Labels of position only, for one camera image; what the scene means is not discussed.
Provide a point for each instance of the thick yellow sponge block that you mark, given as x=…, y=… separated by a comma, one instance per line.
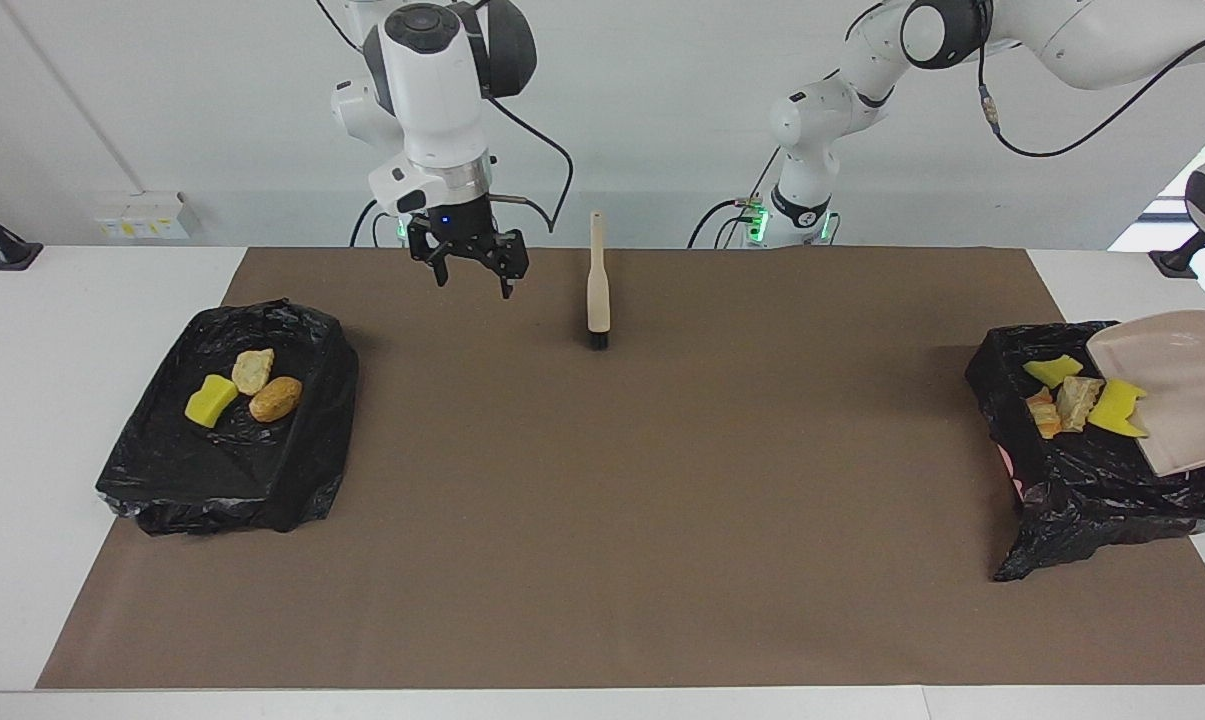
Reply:
x=210, y=400

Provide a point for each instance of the brown table mat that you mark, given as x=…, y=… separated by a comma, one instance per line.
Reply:
x=662, y=620

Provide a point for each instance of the striped orange croissant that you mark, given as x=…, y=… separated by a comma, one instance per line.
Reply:
x=252, y=370

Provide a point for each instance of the notched yellow sponge piece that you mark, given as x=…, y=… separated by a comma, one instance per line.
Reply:
x=1117, y=408

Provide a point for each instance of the black angled stand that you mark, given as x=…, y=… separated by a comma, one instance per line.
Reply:
x=1174, y=264
x=12, y=255

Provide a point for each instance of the beige plastic dustpan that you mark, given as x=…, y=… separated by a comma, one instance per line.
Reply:
x=1192, y=400

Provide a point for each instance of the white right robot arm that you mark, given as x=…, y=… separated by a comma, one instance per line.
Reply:
x=432, y=90

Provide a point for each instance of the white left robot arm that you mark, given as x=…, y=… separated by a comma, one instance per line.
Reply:
x=832, y=110

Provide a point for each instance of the yellow sponge wedge piece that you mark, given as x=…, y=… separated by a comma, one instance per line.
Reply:
x=1054, y=369

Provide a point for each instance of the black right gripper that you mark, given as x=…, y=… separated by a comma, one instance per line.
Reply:
x=459, y=230

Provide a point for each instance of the brown bread bun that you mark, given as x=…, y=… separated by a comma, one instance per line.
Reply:
x=275, y=398

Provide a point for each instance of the white wall socket box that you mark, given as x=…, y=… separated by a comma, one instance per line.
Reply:
x=142, y=215

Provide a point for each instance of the black bag lined pink bin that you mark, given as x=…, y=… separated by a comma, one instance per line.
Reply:
x=1092, y=500

